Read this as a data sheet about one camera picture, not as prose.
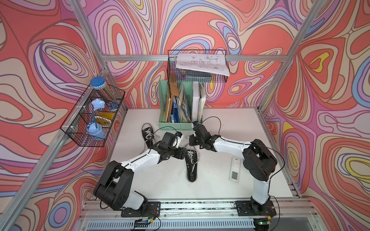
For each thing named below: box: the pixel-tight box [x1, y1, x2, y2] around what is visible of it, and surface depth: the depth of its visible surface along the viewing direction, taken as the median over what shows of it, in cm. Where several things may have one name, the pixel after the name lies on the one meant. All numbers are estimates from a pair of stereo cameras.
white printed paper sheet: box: [175, 53, 231, 77], surface depth 86 cm
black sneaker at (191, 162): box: [185, 149, 198, 183], surface depth 88 cm
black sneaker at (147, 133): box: [141, 123, 154, 149], surface depth 103 cm
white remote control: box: [228, 156, 242, 183], surface depth 85 cm
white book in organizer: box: [192, 81, 199, 122], surface depth 97 cm
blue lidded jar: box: [90, 76, 117, 104], surface depth 75 cm
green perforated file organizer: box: [158, 80, 206, 131], surface depth 99 cm
